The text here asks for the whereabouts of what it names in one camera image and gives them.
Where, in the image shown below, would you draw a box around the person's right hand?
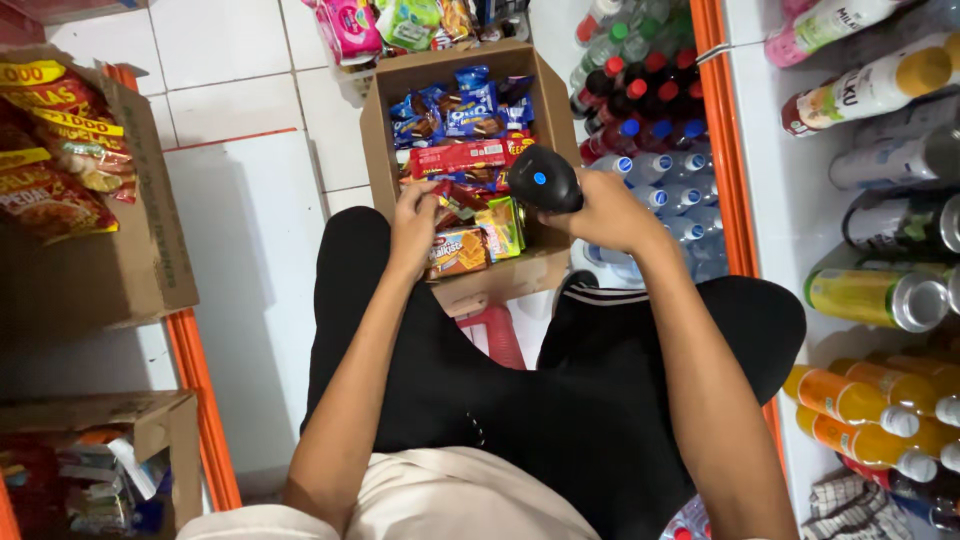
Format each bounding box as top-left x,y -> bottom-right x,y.
537,166 -> 670,261

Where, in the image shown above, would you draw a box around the person's left hand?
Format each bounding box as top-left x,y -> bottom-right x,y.
389,180 -> 447,281

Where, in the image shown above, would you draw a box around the dark red snack packet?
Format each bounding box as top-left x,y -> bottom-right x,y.
433,180 -> 490,231

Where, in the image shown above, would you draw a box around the black barcode scanner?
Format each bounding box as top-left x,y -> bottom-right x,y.
507,144 -> 585,216

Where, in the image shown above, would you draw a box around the long red biscuit packet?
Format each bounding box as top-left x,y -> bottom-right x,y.
408,138 -> 510,180

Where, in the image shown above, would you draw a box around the open cardboard snack box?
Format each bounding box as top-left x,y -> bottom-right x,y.
359,40 -> 583,317

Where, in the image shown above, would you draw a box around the orange cracker packet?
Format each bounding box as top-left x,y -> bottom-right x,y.
426,227 -> 492,282

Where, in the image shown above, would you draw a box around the green yellow snack packet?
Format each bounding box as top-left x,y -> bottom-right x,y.
475,196 -> 528,262

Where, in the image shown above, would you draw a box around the pile of blue cookie packets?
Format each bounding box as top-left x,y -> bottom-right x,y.
390,64 -> 537,148

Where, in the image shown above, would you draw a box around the red plastic stool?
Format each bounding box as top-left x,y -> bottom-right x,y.
455,303 -> 528,372

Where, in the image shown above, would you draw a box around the orange snack packet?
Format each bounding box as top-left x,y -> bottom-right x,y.
438,0 -> 480,48

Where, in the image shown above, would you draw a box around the pink snack packet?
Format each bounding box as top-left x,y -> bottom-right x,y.
303,0 -> 384,67

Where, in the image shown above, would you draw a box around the group of red-capped soda bottles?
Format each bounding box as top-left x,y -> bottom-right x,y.
570,48 -> 708,163

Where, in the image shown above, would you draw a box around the group of blue-capped water bottles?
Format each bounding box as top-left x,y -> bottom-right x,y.
583,147 -> 730,285

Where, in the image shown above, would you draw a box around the person's black trousers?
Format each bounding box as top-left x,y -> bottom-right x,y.
300,205 -> 808,540

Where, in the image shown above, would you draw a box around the group of green-capped clear bottles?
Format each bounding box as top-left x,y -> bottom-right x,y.
568,0 -> 696,85

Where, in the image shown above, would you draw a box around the person's beige shirt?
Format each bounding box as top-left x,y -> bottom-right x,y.
176,445 -> 601,540

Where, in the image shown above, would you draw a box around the cardboard box of chip bags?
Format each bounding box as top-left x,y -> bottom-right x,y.
0,45 -> 201,348

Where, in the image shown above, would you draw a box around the cardboard box of mixed packets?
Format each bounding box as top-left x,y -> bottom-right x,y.
0,389 -> 204,540

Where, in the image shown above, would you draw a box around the pink milk bottle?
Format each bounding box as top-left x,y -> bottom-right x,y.
764,0 -> 912,69

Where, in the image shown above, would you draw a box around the yellow green drink can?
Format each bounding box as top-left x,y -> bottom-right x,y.
803,267 -> 951,334

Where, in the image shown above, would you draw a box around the yellow-capped milk bottle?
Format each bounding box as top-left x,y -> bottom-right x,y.
780,33 -> 960,138

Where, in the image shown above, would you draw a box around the orange juice bottle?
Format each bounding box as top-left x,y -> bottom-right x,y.
782,364 -> 921,439
828,357 -> 960,429
795,405 -> 939,484

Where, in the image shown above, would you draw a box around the grey drink bottle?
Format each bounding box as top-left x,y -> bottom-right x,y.
828,126 -> 960,192

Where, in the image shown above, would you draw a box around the black drink can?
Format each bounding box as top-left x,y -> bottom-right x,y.
841,190 -> 960,256

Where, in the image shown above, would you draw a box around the checkered cloth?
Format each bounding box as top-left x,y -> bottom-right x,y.
801,471 -> 915,540

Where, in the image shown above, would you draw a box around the red drink bottle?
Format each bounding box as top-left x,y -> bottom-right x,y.
840,454 -> 960,531

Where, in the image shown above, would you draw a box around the orange shelf frame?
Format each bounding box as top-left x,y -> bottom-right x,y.
105,63 -> 243,513
688,0 -> 787,481

